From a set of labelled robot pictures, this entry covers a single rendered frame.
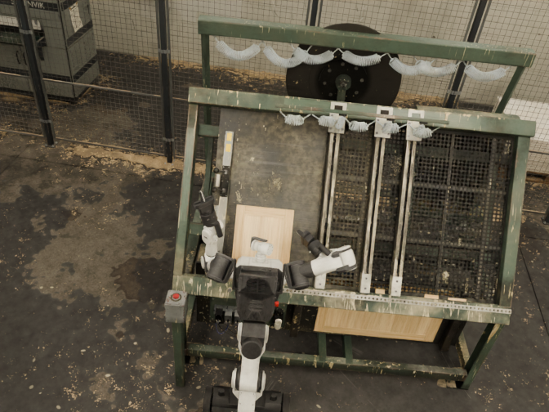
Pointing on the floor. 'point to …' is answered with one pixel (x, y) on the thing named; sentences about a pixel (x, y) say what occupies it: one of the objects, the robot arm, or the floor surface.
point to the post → (179, 353)
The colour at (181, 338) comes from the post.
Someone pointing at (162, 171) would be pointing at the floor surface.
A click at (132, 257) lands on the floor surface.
